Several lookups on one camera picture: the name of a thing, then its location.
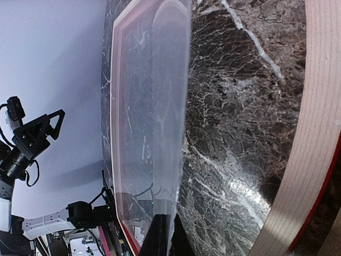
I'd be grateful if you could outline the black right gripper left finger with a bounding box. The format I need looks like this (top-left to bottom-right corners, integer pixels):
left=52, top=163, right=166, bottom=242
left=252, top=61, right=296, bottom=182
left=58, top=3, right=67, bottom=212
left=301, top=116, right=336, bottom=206
left=138, top=214, right=173, bottom=256

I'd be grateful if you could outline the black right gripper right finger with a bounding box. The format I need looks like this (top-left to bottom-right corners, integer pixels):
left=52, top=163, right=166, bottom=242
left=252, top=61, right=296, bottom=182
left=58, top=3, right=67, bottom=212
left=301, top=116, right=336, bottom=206
left=170, top=215, right=195, bottom=256

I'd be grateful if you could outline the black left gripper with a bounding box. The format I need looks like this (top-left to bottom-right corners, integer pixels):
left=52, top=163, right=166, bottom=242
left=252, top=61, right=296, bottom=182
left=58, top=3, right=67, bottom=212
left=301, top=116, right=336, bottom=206
left=12, top=108, right=66, bottom=161

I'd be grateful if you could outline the clear acrylic sheet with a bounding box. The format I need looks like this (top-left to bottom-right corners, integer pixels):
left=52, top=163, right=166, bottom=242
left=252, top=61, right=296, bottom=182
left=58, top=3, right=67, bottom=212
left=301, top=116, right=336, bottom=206
left=110, top=1, right=191, bottom=244

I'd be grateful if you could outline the red wooden picture frame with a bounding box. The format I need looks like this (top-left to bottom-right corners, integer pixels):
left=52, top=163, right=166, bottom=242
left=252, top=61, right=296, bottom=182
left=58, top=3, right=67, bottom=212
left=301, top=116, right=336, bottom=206
left=101, top=1, right=340, bottom=255

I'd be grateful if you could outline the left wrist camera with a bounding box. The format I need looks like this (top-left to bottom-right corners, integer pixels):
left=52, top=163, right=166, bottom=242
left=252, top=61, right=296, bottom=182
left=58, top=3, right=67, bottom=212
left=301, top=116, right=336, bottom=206
left=7, top=96, right=26, bottom=126

